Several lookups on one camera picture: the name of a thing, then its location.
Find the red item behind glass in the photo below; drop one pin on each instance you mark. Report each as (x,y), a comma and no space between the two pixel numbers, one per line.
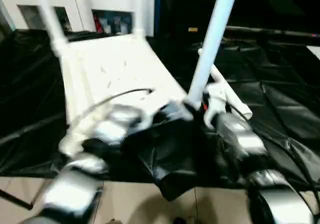
(98,23)

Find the small brass fitting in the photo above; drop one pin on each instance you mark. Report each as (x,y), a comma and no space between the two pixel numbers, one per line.
(193,29)

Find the black mat cover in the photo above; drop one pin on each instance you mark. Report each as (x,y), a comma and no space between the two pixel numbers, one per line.
(275,84)

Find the long black rod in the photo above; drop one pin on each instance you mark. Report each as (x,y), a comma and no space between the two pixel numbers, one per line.
(275,32)

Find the white plastic table leg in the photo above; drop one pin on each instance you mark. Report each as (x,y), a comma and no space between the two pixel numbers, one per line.
(240,101)
(212,34)
(138,9)
(52,22)

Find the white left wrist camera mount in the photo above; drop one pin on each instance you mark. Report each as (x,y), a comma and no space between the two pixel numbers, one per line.
(145,116)

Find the white plastic table top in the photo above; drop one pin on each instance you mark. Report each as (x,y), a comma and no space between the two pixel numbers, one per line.
(112,67)

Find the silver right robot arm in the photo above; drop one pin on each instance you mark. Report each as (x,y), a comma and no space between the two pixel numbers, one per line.
(240,134)

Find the white flat board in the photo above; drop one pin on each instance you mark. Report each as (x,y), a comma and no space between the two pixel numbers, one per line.
(314,52)

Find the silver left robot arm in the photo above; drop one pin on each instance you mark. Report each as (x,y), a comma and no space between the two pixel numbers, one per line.
(110,131)

